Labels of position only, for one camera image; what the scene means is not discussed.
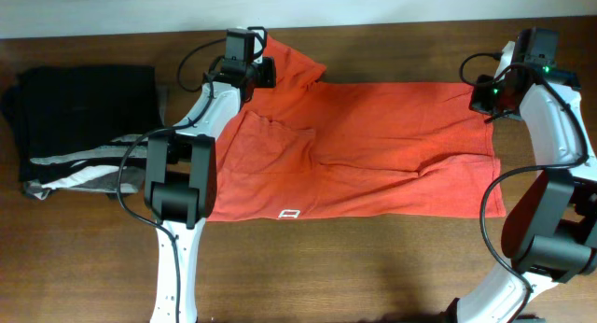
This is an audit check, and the red orange t-shirt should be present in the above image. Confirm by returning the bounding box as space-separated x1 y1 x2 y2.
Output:
211 40 506 222

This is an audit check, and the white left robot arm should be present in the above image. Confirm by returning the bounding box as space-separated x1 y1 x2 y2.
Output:
144 26 276 322

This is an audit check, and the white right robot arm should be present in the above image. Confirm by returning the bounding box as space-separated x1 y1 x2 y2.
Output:
441 27 596 323

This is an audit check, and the folded grey white garment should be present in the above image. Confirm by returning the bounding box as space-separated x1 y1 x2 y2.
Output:
21 83 169 201

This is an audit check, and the folded black shirt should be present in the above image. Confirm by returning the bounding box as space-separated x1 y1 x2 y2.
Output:
1 65 163 183

